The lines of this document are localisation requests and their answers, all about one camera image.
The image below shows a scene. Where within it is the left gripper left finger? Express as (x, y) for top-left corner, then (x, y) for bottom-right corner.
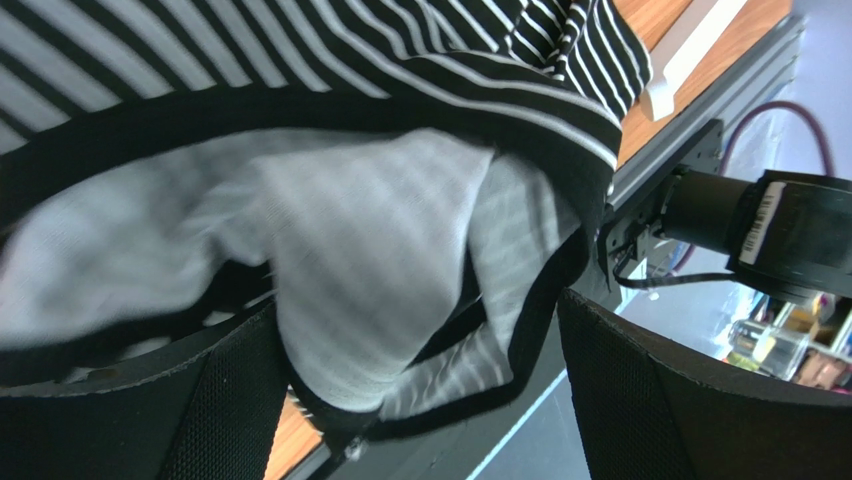
(1, 301), (287, 479)

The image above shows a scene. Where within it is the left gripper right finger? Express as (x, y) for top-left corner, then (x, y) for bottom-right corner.
(557, 290), (851, 479)

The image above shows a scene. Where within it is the black white striped tank top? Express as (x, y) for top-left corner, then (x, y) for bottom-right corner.
(1, 1), (652, 435)

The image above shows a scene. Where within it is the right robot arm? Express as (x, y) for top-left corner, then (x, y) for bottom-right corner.
(661, 170), (851, 304)

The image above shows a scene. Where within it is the metal clothes rack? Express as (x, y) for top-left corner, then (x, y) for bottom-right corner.
(640, 0), (746, 122)

